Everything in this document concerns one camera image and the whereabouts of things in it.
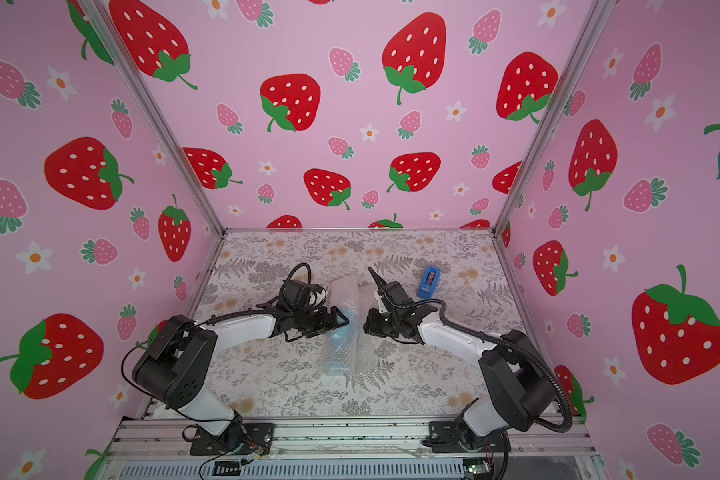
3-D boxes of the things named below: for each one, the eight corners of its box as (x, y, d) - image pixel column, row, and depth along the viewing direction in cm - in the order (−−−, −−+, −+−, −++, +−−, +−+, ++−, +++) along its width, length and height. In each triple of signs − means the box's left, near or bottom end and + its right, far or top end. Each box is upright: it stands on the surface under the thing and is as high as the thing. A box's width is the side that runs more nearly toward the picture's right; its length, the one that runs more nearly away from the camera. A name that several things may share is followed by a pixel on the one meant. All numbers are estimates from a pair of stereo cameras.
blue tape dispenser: (415, 296, 104) (417, 288, 99) (423, 273, 110) (425, 264, 106) (433, 302, 102) (436, 293, 98) (439, 278, 109) (442, 269, 104)
